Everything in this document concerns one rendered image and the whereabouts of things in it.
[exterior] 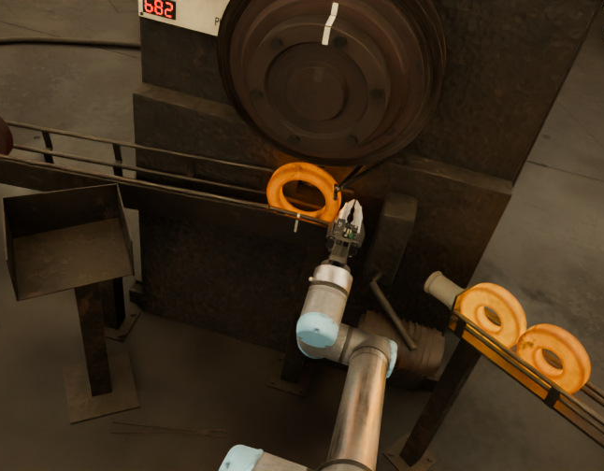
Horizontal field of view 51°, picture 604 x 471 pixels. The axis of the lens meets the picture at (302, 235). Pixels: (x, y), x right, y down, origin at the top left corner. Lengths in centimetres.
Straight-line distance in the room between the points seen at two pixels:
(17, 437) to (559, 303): 197
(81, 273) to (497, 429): 138
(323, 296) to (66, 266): 62
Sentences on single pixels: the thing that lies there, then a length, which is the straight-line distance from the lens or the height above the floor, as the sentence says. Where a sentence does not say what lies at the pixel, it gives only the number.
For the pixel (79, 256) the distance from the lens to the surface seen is 163.
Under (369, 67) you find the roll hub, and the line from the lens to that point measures 122.
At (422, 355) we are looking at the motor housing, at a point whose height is 51.
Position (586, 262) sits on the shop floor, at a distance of 295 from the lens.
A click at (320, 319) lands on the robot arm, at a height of 71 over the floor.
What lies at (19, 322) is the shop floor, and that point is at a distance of 229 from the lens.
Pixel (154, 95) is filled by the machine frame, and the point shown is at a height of 87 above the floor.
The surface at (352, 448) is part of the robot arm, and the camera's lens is 114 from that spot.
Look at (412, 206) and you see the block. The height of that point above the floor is 80.
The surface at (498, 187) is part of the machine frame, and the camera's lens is 159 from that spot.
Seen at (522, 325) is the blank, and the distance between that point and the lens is 147.
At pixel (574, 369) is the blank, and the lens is 144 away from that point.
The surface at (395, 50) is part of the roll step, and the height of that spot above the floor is 122.
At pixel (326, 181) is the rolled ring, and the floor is 83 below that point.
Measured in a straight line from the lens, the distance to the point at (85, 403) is 207.
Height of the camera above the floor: 177
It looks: 44 degrees down
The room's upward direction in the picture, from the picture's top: 11 degrees clockwise
